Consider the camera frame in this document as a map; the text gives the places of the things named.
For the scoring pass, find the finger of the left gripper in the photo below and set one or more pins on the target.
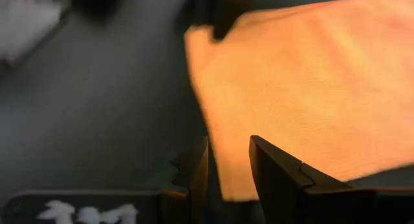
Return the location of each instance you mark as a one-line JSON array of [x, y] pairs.
[[223, 23]]

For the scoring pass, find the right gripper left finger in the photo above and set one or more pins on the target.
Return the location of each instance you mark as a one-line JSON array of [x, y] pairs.
[[191, 185]]

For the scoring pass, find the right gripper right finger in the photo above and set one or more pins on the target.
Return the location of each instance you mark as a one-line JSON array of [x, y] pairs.
[[281, 185]]

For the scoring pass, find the orange microfiber towel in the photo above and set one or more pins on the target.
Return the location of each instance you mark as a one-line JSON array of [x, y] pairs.
[[307, 97]]

